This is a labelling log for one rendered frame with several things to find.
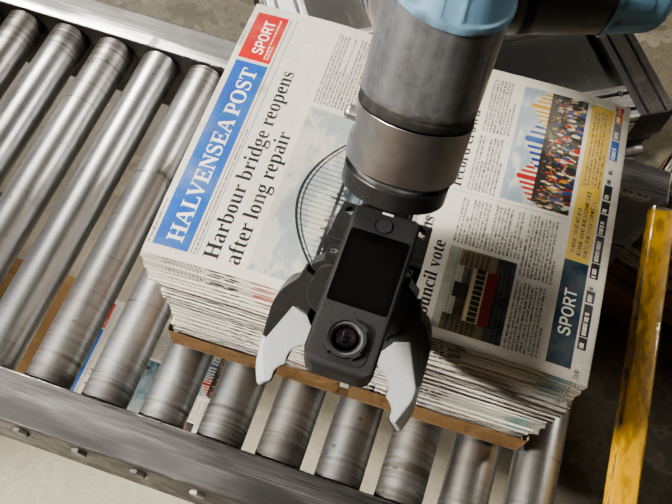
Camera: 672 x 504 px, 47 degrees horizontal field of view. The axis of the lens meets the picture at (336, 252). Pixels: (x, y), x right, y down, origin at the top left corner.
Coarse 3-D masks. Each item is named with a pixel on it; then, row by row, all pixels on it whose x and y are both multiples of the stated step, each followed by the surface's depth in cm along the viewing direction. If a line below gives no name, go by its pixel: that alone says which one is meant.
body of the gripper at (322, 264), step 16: (352, 176) 49; (352, 192) 49; (368, 192) 49; (384, 192) 48; (352, 208) 58; (384, 208) 49; (400, 208) 48; (416, 208) 49; (432, 208) 49; (336, 224) 56; (336, 240) 54; (320, 256) 53; (336, 256) 52; (416, 256) 54; (320, 272) 53; (416, 272) 53; (320, 288) 53; (416, 288) 53; (400, 304) 53; (400, 320) 53
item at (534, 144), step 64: (512, 128) 70; (576, 128) 71; (448, 192) 67; (512, 192) 67; (576, 192) 67; (448, 256) 64; (512, 256) 64; (576, 256) 65; (448, 320) 61; (512, 320) 62; (576, 320) 62; (384, 384) 75; (448, 384) 69; (512, 384) 64; (576, 384) 60
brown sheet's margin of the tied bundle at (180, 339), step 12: (180, 336) 79; (192, 348) 82; (204, 348) 81; (216, 348) 79; (240, 360) 80; (252, 360) 79; (276, 372) 80; (288, 372) 79; (300, 372) 78; (312, 384) 80
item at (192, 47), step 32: (0, 0) 103; (32, 0) 104; (64, 0) 104; (96, 0) 105; (96, 32) 102; (128, 32) 102; (160, 32) 103; (192, 32) 103; (192, 64) 102; (224, 64) 101; (640, 192) 96; (640, 224) 101
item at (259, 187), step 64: (256, 64) 72; (320, 64) 72; (256, 128) 68; (320, 128) 69; (192, 192) 65; (256, 192) 65; (320, 192) 66; (192, 256) 63; (256, 256) 63; (192, 320) 76; (256, 320) 69
